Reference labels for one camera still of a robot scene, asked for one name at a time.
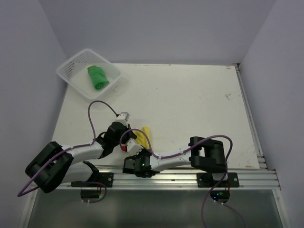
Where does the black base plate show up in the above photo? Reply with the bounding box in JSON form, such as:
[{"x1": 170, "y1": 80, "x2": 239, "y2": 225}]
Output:
[
  {"x1": 71, "y1": 172, "x2": 114, "y2": 188},
  {"x1": 196, "y1": 172, "x2": 240, "y2": 188}
]

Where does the aluminium mounting rail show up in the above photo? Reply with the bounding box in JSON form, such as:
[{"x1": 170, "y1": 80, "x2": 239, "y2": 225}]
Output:
[{"x1": 32, "y1": 166, "x2": 282, "y2": 190}]

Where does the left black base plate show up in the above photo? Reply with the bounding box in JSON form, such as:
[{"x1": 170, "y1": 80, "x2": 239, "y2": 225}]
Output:
[{"x1": 71, "y1": 172, "x2": 114, "y2": 188}]

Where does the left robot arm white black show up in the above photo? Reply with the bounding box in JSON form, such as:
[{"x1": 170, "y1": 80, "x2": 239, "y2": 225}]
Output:
[{"x1": 25, "y1": 121, "x2": 136, "y2": 193}]

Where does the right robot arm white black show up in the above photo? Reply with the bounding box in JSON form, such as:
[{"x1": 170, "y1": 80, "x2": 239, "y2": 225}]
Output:
[{"x1": 122, "y1": 136, "x2": 228, "y2": 187}]

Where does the yellow microfiber towel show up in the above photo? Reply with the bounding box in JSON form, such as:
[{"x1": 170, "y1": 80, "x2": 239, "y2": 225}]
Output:
[{"x1": 133, "y1": 126, "x2": 151, "y2": 150}]

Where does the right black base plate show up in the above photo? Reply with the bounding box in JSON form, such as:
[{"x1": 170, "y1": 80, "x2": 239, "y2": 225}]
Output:
[{"x1": 196, "y1": 172, "x2": 240, "y2": 188}]

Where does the white plastic basket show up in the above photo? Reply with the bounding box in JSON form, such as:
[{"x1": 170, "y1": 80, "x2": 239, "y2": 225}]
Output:
[{"x1": 56, "y1": 49, "x2": 123, "y2": 100}]

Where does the green microfiber towel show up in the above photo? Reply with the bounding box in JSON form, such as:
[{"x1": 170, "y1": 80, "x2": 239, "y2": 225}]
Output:
[{"x1": 87, "y1": 66, "x2": 110, "y2": 90}]

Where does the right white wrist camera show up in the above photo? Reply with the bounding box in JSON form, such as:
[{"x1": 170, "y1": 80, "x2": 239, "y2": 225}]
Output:
[{"x1": 121, "y1": 138, "x2": 144, "y2": 156}]

